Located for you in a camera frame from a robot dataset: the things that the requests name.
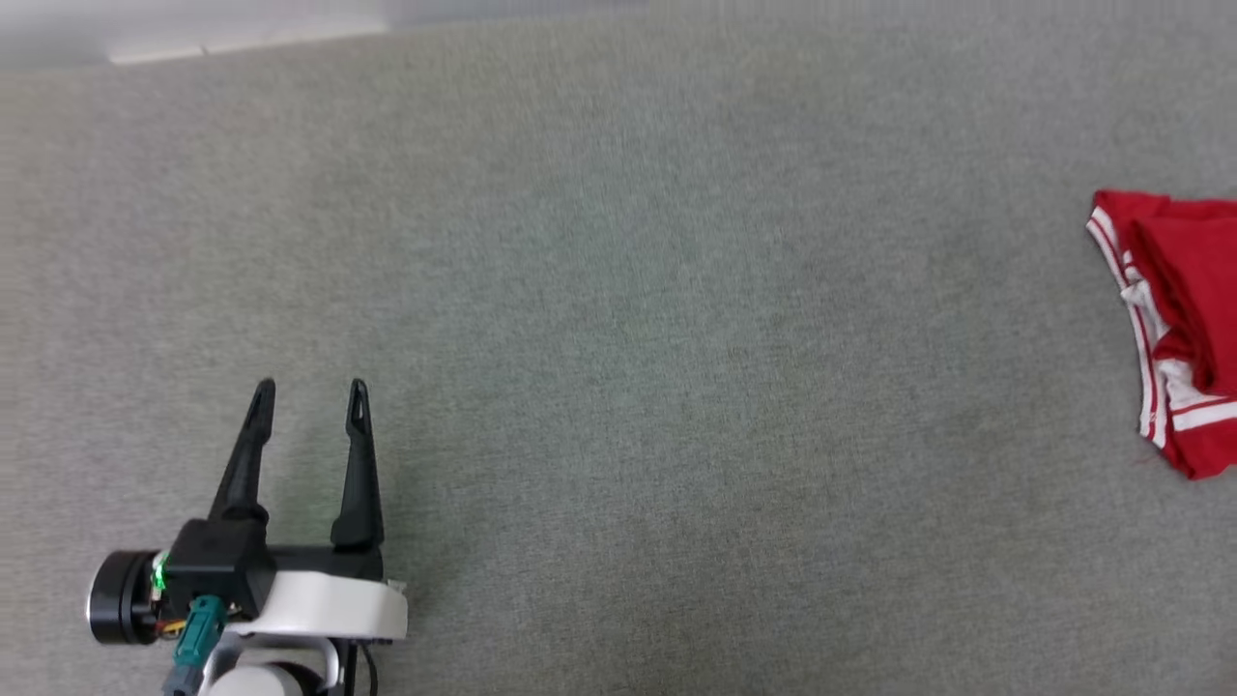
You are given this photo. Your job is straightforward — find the grey fabric sofa seat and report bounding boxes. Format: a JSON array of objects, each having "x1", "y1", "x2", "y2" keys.
[{"x1": 0, "y1": 5, "x2": 1237, "y2": 696}]

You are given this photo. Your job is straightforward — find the red garment with white stripes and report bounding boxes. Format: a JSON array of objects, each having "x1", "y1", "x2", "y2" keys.
[{"x1": 1084, "y1": 189, "x2": 1237, "y2": 481}]

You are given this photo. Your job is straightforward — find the teal cable connector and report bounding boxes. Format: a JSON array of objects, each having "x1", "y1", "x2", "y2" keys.
[{"x1": 162, "y1": 595, "x2": 229, "y2": 696}]

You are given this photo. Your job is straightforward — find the left gripper black and white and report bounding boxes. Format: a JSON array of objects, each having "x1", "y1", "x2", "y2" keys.
[{"x1": 155, "y1": 378, "x2": 410, "y2": 645}]

